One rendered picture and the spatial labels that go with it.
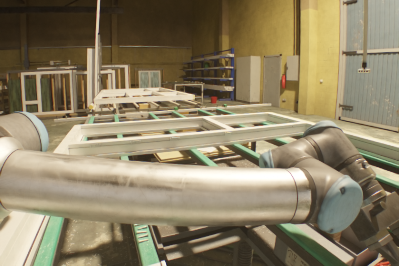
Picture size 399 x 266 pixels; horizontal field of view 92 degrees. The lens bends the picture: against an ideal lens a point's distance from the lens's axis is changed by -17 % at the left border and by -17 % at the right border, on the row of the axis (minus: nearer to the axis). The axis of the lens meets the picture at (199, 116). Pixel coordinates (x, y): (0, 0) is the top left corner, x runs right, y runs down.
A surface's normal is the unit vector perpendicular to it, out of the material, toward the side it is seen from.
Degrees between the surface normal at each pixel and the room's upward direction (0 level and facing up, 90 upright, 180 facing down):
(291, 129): 90
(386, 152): 90
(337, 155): 57
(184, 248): 0
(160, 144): 90
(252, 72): 90
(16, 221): 0
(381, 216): 35
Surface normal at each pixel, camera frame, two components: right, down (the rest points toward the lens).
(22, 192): 0.17, 0.04
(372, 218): 0.20, -0.71
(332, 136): -0.15, -0.67
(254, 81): 0.37, 0.16
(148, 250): 0.00, -0.98
